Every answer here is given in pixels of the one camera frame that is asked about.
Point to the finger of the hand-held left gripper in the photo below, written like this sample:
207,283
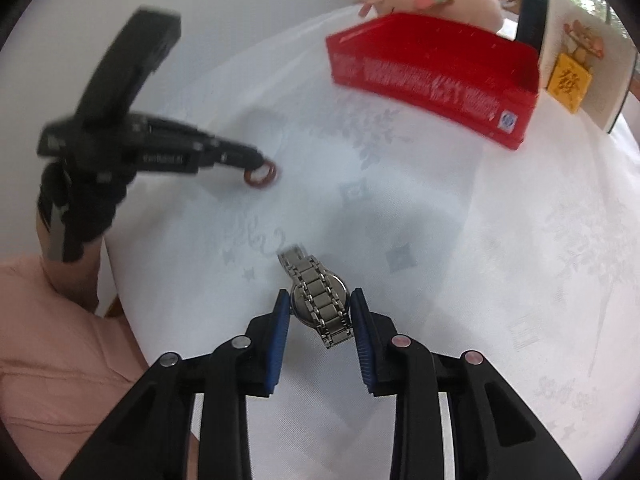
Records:
235,161
227,146

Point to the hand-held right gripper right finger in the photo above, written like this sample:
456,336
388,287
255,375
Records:
361,345

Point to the silver metal wristwatch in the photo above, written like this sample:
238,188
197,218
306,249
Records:
320,300

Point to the person's pink clothing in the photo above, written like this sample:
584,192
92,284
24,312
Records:
50,360

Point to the red plastic box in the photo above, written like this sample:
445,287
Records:
425,60

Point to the mouse on cheese figurine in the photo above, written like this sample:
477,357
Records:
567,82

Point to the white embroidered tablecloth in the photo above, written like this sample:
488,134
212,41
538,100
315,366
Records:
450,260

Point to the person's left forearm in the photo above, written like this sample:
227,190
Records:
75,275

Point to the open standing book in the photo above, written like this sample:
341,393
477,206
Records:
535,15

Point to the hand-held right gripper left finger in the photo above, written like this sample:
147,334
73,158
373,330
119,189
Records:
279,345

